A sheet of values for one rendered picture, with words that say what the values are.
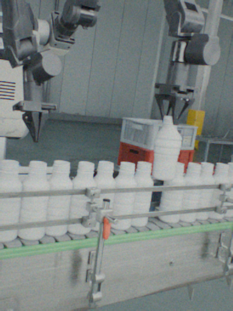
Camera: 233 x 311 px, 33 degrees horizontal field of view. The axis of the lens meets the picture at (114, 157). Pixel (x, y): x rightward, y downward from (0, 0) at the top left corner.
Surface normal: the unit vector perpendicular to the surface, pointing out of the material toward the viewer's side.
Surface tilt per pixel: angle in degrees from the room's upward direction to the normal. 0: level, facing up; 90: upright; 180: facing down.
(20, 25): 98
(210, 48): 90
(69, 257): 90
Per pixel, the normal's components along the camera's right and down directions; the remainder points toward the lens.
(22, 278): 0.56, 0.22
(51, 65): 0.64, -0.13
